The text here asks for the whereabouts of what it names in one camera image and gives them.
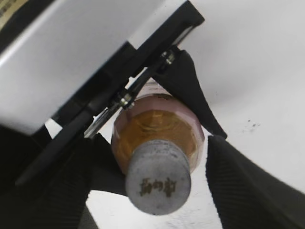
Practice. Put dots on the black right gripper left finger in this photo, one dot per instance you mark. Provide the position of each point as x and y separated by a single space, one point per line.
55 199

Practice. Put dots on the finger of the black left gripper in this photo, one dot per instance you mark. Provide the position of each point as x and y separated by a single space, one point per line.
102 172
180 80

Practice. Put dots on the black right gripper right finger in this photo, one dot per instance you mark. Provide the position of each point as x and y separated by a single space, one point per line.
246 196

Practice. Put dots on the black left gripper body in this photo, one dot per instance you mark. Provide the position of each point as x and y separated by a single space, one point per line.
114 86

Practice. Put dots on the peach oolong tea bottle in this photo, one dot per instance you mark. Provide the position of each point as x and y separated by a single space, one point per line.
156 114

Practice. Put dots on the white bottle cap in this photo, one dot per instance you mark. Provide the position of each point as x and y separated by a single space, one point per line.
158 180

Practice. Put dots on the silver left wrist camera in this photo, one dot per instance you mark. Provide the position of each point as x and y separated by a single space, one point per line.
58 53

